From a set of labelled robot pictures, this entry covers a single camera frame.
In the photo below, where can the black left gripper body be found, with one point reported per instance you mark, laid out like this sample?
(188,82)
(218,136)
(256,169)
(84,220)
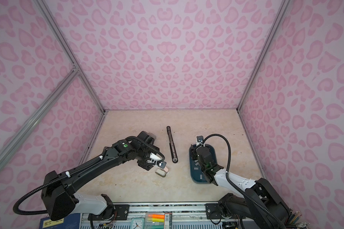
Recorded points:
(144,162)

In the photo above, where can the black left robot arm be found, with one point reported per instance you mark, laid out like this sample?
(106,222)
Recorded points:
(59,190)

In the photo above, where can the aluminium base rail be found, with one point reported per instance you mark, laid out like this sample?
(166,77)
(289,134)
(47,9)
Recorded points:
(185,215)

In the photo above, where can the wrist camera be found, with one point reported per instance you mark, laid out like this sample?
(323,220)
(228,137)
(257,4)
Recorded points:
(157,161)
(199,140)

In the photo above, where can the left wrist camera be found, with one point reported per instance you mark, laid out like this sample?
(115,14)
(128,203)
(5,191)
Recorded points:
(157,161)

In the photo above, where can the pencil holder with pencils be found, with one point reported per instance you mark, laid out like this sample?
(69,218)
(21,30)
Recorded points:
(294,221)

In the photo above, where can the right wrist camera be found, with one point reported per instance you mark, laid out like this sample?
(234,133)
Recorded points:
(199,140)

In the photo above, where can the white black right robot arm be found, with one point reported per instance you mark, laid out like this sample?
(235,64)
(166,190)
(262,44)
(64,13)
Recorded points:
(254,199)

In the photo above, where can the black long stapler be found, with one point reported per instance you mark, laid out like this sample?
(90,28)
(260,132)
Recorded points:
(172,146)

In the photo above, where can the highlighter pen set box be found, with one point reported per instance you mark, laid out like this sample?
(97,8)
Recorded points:
(158,220)

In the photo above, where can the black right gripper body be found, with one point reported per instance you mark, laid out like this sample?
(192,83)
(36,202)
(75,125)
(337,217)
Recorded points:
(196,156)

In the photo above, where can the pink mini stapler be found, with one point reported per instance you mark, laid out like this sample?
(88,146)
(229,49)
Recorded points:
(166,170)

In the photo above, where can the teal alarm clock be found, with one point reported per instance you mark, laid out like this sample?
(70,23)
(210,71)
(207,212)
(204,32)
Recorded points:
(137,223)

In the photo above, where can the white mini stapler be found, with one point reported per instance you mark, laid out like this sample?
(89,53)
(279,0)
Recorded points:
(160,172)

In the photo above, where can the teal plastic tray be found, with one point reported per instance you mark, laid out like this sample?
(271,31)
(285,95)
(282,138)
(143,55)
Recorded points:
(204,174)

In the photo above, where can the blue book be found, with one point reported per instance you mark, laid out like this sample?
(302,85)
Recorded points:
(71,221)

